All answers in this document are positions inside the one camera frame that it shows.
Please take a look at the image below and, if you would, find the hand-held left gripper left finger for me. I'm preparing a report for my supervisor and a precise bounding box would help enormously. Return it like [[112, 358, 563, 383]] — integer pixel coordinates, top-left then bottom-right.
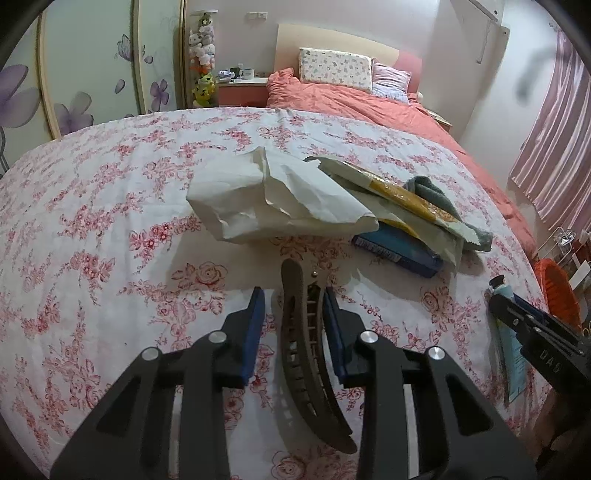
[[50, 286, 267, 480]]

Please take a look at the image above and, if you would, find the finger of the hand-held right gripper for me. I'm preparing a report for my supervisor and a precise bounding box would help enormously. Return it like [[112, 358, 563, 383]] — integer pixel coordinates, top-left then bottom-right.
[[512, 293, 585, 342], [488, 294, 546, 339]]

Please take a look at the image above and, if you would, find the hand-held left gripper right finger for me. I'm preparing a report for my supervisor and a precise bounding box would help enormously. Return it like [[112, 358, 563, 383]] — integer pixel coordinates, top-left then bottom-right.
[[323, 286, 539, 480]]

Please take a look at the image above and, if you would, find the orange plastic basket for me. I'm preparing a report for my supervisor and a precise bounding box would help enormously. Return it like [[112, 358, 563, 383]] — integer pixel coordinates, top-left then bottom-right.
[[534, 258, 583, 330]]

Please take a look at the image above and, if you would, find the light blue cream tube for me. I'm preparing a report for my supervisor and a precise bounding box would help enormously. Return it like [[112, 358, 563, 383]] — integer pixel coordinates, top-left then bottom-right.
[[488, 274, 527, 407]]

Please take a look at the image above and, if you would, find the brown plastic hair clip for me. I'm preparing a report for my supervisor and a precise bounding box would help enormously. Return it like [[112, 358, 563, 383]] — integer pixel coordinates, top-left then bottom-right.
[[274, 257, 358, 455]]

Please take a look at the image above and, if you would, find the grey sock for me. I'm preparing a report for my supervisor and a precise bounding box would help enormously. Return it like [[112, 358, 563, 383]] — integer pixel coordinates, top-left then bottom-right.
[[402, 175, 494, 252]]

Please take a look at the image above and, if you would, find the dark blue box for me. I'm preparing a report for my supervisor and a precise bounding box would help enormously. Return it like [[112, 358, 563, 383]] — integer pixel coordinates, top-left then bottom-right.
[[352, 220, 444, 278]]

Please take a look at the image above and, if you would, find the white paper bag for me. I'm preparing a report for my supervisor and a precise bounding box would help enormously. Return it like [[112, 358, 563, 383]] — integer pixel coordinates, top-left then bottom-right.
[[186, 145, 380, 243]]

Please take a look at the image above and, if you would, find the pink floral tablecloth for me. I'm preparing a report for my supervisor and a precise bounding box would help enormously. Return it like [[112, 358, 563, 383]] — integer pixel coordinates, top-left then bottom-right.
[[0, 105, 555, 480]]

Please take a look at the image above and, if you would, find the clear orange plastic wrapper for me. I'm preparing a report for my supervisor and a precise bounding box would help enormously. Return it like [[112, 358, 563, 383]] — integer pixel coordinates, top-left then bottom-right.
[[302, 156, 481, 271]]

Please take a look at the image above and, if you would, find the pink curtain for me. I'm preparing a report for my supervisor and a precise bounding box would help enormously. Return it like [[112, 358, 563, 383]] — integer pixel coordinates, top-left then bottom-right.
[[508, 28, 591, 232]]

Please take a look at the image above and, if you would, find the pink white nightstand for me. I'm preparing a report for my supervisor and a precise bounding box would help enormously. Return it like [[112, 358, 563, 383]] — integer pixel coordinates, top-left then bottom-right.
[[216, 76, 269, 108], [427, 108, 453, 134]]

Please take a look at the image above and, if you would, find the bed with red duvet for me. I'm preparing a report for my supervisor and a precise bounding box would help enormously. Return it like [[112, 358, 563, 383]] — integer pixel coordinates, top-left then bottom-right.
[[265, 68, 539, 259]]

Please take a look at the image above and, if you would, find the pink striped pillow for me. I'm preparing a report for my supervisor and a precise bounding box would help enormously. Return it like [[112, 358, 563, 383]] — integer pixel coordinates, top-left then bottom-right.
[[372, 62, 413, 102]]

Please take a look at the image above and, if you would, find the white floral pillow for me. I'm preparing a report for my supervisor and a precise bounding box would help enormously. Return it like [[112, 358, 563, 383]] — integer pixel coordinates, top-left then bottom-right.
[[298, 47, 376, 92]]

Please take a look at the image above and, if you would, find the air conditioner pipe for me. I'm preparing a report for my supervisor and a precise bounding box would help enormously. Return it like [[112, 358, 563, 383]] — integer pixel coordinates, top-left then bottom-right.
[[475, 21, 493, 65]]

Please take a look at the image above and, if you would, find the clear column of plush toys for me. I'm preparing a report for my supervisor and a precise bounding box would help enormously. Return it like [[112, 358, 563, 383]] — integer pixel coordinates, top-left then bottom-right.
[[187, 10, 219, 109]]

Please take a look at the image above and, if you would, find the beige pink headboard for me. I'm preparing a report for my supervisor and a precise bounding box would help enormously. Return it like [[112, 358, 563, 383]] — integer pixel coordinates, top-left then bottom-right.
[[274, 24, 423, 93]]

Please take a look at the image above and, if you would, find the white air conditioner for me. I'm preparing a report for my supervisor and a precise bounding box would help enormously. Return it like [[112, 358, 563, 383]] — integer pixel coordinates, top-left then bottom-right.
[[468, 0, 502, 21]]

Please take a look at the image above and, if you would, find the glass wardrobe with purple flowers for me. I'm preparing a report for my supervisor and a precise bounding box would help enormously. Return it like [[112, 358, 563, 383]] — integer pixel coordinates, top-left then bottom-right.
[[0, 0, 190, 176]]

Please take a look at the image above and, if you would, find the white wire rack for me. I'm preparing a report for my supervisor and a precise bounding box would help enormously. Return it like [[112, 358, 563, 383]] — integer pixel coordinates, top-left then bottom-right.
[[536, 226, 591, 278]]

